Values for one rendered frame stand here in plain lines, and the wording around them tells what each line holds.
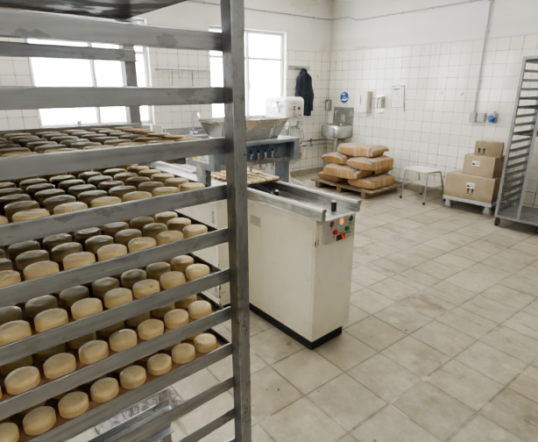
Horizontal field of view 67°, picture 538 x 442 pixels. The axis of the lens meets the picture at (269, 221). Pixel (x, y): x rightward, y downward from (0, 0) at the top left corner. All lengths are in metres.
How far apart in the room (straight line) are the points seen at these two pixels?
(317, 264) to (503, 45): 4.39
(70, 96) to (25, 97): 0.06
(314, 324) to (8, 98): 2.08
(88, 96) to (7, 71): 4.83
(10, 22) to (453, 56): 5.97
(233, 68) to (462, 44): 5.65
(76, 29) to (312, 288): 1.92
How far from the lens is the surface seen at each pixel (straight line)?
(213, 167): 2.53
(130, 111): 1.15
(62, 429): 0.84
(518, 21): 6.03
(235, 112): 0.76
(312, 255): 2.26
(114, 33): 0.69
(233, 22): 0.76
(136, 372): 0.91
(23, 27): 0.65
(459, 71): 6.27
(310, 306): 2.40
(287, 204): 2.33
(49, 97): 0.65
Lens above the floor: 1.51
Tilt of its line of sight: 18 degrees down
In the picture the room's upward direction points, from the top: straight up
